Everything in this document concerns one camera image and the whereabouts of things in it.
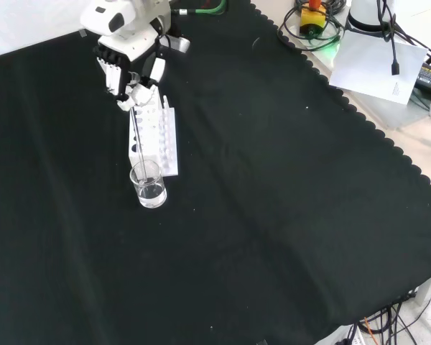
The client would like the black cable with plug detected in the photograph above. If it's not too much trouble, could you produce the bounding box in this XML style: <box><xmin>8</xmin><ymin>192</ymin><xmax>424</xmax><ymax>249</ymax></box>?
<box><xmin>376</xmin><ymin>0</ymin><xmax>403</xmax><ymax>77</ymax></box>

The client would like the clear glass beaker with liquid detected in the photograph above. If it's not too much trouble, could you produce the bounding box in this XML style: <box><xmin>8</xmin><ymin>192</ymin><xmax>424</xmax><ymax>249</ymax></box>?
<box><xmin>129</xmin><ymin>160</ymin><xmax>168</xmax><ymax>210</ymax></box>

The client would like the pale board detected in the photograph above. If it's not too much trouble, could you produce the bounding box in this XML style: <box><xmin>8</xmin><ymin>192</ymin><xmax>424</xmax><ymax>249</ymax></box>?
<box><xmin>277</xmin><ymin>6</ymin><xmax>431</xmax><ymax>131</ymax></box>

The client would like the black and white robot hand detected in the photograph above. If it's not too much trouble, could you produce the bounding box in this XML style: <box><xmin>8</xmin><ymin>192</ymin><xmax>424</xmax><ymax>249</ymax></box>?
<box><xmin>92</xmin><ymin>18</ymin><xmax>192</xmax><ymax>113</ymax></box>

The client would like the clear glass rod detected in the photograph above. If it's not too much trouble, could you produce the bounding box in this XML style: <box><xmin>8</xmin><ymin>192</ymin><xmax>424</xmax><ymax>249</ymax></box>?
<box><xmin>129</xmin><ymin>106</ymin><xmax>149</xmax><ymax>185</ymax></box>

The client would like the white paper sheet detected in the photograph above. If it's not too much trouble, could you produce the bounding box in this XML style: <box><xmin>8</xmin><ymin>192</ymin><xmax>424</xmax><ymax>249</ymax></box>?
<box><xmin>328</xmin><ymin>29</ymin><xmax>429</xmax><ymax>106</ymax></box>

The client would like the black scalloped bench cloth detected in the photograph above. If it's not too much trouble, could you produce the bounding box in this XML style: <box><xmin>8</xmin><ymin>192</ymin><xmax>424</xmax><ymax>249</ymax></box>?
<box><xmin>0</xmin><ymin>0</ymin><xmax>431</xmax><ymax>345</ymax></box>

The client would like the yellow emergency stop button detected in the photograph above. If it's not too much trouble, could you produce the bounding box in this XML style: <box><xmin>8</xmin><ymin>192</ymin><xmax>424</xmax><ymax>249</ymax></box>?
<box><xmin>299</xmin><ymin>0</ymin><xmax>328</xmax><ymax>38</ymax></box>

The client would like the white test tube rack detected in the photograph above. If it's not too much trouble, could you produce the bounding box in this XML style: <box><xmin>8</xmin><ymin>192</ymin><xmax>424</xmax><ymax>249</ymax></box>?
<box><xmin>127</xmin><ymin>89</ymin><xmax>180</xmax><ymax>178</ymax></box>

